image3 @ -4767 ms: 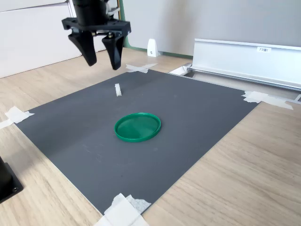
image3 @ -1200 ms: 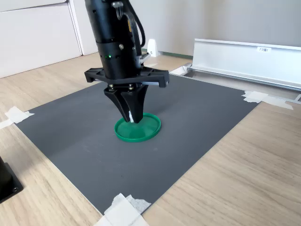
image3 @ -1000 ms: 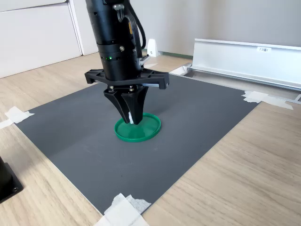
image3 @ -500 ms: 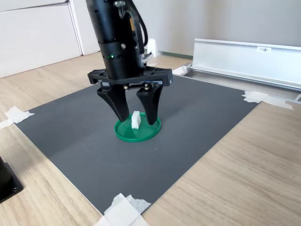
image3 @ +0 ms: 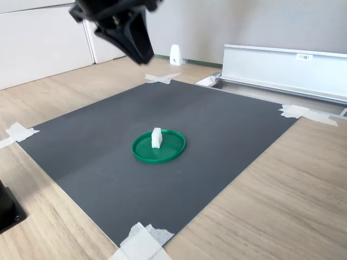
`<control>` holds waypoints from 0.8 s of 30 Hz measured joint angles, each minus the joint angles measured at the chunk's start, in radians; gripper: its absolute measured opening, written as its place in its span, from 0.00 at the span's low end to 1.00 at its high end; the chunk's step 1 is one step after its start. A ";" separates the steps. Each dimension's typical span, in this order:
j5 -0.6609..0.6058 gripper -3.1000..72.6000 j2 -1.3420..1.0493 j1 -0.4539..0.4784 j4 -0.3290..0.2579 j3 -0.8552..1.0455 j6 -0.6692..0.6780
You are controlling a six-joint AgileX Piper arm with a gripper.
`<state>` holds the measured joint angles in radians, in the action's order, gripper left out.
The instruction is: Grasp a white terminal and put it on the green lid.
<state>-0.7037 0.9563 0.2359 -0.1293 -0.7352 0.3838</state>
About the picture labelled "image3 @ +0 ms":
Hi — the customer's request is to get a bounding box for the small white plastic terminal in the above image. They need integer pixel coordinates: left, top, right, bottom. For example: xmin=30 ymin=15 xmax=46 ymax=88
xmin=150 ymin=127 xmax=163 ymax=149

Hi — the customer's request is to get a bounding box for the round green lid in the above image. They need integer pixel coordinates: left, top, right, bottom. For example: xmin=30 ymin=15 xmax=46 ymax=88
xmin=131 ymin=129 xmax=187 ymax=165

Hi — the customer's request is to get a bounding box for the white tape cross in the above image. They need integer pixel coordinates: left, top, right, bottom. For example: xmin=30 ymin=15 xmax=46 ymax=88
xmin=144 ymin=72 xmax=183 ymax=85

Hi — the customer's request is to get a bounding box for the white cabinet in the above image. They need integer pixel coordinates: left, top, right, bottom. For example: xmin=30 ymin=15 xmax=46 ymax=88
xmin=0 ymin=0 xmax=128 ymax=90

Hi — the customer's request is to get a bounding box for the dark grey mat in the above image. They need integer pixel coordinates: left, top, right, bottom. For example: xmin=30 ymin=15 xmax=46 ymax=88
xmin=16 ymin=79 xmax=303 ymax=249

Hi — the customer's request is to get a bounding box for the white tape strip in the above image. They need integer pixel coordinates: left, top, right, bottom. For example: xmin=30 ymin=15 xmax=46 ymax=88
xmin=107 ymin=222 xmax=175 ymax=260
xmin=0 ymin=121 xmax=41 ymax=149
xmin=278 ymin=104 xmax=339 ymax=127

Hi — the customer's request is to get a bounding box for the small white bracket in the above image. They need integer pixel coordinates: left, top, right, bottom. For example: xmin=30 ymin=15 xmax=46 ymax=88
xmin=169 ymin=44 xmax=184 ymax=66

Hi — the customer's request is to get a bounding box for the silver cable duct frame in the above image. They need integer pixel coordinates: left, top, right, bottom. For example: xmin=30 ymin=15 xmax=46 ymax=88
xmin=194 ymin=71 xmax=347 ymax=121

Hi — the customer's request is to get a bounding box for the silver cable duct lid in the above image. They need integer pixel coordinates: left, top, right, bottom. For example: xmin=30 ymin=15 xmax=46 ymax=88
xmin=219 ymin=43 xmax=347 ymax=105

